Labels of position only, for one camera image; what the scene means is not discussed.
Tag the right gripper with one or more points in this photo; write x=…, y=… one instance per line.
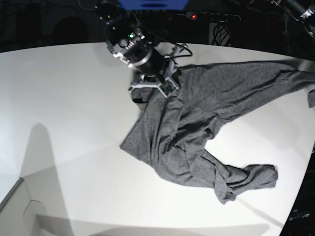
x=166, y=80

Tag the grey t-shirt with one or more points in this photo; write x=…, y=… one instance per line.
x=171, y=133

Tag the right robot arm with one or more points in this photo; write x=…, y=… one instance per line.
x=130, y=41

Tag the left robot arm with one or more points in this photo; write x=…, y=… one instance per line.
x=302, y=11

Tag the blue box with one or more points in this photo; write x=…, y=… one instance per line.
x=153, y=4

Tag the black power strip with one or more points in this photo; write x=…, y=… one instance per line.
x=212, y=17

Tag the white chair at table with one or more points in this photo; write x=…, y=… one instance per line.
x=22, y=216

